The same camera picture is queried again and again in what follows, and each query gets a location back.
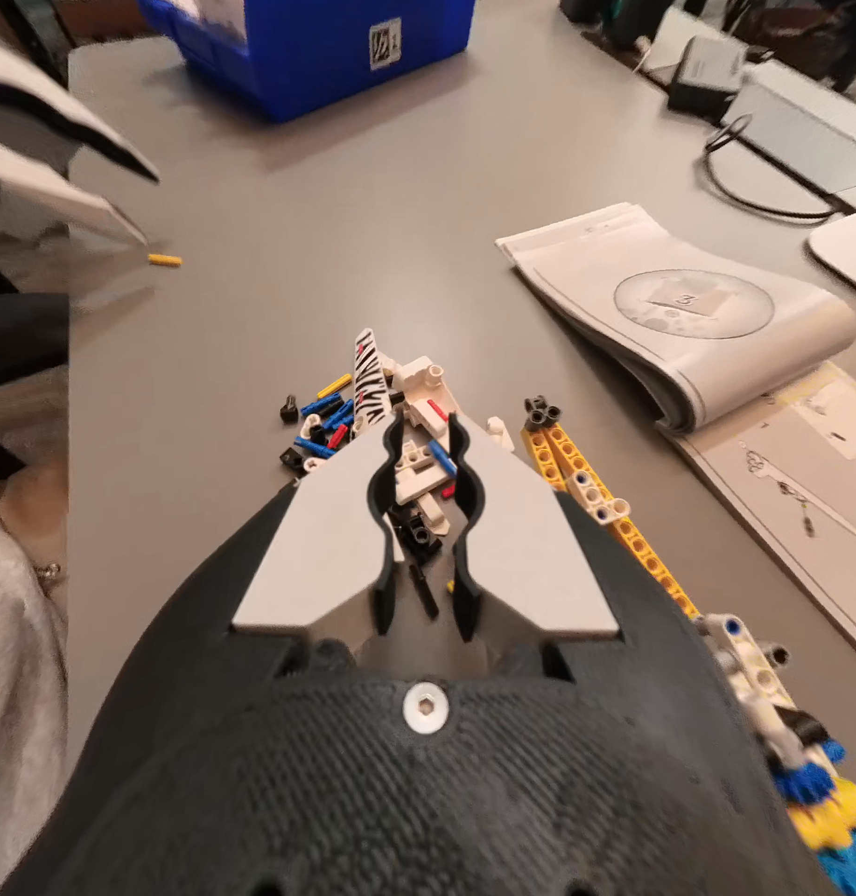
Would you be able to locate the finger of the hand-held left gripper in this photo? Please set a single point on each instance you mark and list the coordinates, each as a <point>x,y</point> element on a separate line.
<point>43,91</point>
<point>50,192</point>

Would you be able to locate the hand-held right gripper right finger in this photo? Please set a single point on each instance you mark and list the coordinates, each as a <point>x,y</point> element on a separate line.
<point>540,567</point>

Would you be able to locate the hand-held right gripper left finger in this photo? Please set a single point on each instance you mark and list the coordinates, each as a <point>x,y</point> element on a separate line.
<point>309,560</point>

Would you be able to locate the heap of mixed lego pieces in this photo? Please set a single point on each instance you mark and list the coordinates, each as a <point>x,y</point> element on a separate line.
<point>368,378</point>

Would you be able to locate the blue plastic bin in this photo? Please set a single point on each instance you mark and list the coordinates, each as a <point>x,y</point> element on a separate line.
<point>316,56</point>

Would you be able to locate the partly built lego model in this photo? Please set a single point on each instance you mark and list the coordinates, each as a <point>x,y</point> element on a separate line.
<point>582,462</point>

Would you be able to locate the yellow lego pin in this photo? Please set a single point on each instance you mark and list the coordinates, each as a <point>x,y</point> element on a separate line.
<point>165,260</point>

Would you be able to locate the lego instruction booklet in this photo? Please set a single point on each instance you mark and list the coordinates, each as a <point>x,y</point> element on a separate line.
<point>715,329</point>

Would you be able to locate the white folding stand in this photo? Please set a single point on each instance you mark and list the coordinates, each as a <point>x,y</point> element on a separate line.
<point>851,252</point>

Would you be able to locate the black power adapter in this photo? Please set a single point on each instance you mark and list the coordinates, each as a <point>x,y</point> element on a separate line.
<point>708,77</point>

